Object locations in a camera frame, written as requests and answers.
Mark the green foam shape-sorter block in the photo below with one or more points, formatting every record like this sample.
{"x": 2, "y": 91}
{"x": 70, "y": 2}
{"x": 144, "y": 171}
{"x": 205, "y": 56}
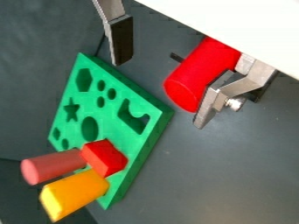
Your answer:
{"x": 105, "y": 106}

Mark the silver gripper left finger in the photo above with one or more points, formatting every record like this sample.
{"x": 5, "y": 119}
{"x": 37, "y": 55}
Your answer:
{"x": 118, "y": 28}

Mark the black curved cradle stand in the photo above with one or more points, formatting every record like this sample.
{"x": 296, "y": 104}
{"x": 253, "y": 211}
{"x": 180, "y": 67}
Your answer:
{"x": 213, "y": 79}

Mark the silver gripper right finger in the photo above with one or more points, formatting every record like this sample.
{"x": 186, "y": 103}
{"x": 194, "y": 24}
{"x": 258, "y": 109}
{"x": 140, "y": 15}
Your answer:
{"x": 234, "y": 87}

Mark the red foam cylinder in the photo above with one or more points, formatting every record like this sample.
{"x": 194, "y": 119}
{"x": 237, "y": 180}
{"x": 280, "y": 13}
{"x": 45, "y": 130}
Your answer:
{"x": 201, "y": 68}

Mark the yellow foam block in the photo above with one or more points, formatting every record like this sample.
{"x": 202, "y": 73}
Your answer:
{"x": 69, "y": 194}

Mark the red rectangular foam block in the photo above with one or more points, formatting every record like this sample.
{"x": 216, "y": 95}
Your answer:
{"x": 105, "y": 157}

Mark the pink-red foam cylinder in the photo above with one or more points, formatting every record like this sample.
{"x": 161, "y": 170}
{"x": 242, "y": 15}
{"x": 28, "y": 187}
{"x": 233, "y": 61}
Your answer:
{"x": 44, "y": 168}

